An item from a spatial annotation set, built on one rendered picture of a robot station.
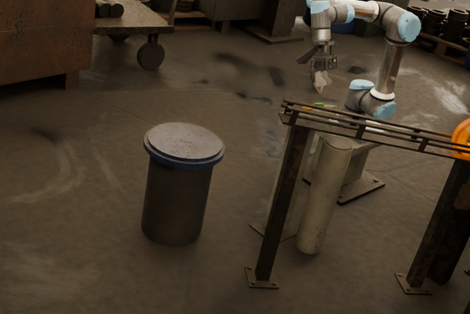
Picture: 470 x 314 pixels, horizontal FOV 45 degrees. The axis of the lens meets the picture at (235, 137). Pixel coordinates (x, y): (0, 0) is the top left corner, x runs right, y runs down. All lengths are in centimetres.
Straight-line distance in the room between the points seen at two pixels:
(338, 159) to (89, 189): 112
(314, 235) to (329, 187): 24
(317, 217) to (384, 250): 43
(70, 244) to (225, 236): 64
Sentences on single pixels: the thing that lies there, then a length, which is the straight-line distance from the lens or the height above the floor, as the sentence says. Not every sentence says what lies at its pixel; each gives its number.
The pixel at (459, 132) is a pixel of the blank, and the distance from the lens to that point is 216.
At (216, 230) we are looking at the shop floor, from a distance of 248.
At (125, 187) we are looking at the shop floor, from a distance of 266.
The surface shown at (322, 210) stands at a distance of 235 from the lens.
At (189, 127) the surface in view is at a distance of 231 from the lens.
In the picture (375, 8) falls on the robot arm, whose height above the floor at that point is 95.
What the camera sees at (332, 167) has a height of 44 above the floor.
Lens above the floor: 147
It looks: 27 degrees down
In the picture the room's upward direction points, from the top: 12 degrees clockwise
